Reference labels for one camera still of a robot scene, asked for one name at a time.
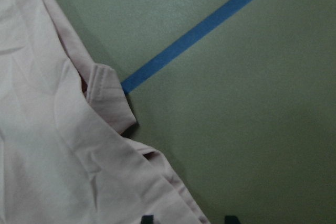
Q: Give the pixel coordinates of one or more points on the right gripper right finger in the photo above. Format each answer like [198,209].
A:
[230,219]

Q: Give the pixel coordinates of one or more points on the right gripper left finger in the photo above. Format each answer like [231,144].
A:
[147,219]

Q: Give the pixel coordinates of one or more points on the pink Snoopy t-shirt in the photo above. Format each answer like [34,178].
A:
[63,156]

